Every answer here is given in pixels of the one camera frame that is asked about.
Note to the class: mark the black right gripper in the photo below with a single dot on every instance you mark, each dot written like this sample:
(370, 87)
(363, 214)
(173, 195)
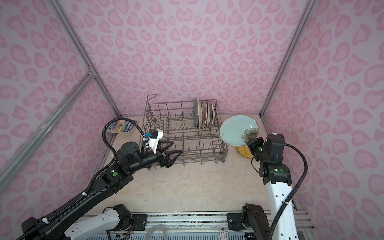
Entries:
(252, 144)

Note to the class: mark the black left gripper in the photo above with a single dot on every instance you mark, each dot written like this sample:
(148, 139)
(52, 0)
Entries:
(165, 161)

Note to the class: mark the green bamboo woven tray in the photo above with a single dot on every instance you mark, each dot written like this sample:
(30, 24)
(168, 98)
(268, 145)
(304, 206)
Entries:
(244, 152)

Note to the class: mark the pale green plate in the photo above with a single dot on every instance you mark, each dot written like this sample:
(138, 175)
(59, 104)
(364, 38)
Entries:
(237, 130)

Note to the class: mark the cat and stars plate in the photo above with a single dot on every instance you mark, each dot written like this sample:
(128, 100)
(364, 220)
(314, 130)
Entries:
(199, 111)

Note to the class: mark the cream floral plate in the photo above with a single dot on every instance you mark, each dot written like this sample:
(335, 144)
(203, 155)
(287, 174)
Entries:
(211, 112)

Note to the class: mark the white plate orange sunburst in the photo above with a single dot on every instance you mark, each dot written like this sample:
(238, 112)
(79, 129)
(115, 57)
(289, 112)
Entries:
(204, 114)

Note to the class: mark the grey-blue plate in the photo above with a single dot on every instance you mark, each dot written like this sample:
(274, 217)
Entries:
(196, 114)

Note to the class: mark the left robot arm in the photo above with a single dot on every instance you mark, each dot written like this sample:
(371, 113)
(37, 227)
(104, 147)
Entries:
(63, 223)

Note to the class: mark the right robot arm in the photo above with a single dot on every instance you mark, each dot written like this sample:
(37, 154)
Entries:
(278, 182)

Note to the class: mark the colourful book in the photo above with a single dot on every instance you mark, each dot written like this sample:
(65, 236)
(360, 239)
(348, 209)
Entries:
(121, 127)

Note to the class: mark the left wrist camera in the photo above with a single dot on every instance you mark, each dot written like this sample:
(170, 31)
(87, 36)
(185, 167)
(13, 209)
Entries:
(152, 138)

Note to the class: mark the grey wire dish rack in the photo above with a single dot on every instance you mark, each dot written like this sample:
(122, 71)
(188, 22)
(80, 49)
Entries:
(175, 119)

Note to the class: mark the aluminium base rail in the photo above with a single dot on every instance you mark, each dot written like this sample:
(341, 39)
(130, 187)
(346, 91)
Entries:
(161, 226)

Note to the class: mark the grey metal frame post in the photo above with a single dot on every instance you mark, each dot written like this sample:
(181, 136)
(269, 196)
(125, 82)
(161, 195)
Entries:
(84, 55)

